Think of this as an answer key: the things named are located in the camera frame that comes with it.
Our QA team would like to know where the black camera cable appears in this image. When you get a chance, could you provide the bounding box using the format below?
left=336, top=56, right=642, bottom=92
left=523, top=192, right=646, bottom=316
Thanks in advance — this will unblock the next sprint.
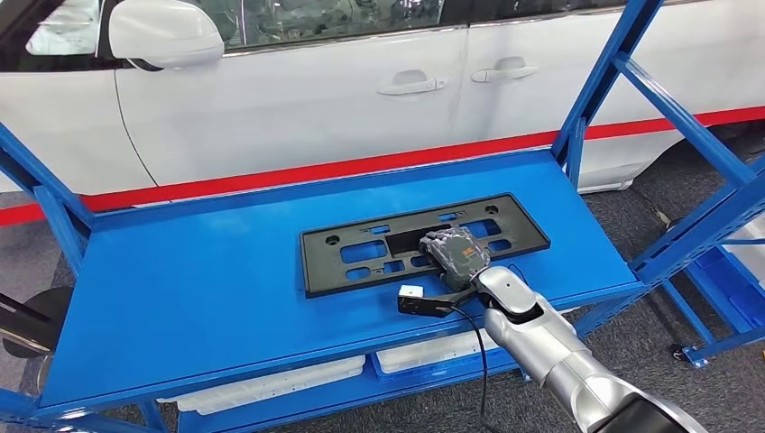
left=451, top=304, right=503, bottom=433

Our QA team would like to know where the white car with red stripe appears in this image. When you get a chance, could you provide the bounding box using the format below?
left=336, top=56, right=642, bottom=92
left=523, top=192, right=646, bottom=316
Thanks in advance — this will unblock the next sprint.
left=0, top=0, right=765, bottom=228

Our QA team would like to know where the blue wheeled shelf rack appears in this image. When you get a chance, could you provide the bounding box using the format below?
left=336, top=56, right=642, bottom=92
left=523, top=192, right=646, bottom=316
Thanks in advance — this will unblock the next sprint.
left=659, top=235, right=765, bottom=369

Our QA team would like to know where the black base stanchion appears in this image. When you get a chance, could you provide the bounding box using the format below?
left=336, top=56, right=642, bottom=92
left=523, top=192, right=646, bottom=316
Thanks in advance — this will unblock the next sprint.
left=0, top=286, right=76, bottom=360

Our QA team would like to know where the blue plastic bin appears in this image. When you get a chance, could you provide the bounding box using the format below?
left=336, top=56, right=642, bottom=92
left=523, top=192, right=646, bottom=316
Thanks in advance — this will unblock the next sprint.
left=687, top=247, right=765, bottom=336
left=370, top=347, right=522, bottom=385

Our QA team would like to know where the large blue metal shelf rack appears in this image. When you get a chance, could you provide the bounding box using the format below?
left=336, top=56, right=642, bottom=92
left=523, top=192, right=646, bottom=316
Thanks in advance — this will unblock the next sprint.
left=0, top=0, right=765, bottom=433

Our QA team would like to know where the black plastic plate frame part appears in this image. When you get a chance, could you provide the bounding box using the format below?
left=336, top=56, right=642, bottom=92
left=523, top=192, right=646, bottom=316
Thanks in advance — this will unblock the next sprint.
left=300, top=192, right=551, bottom=299

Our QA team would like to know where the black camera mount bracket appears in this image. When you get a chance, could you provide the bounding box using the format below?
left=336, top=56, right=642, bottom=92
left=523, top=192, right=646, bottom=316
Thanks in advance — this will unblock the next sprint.
left=397, top=291, right=479, bottom=319

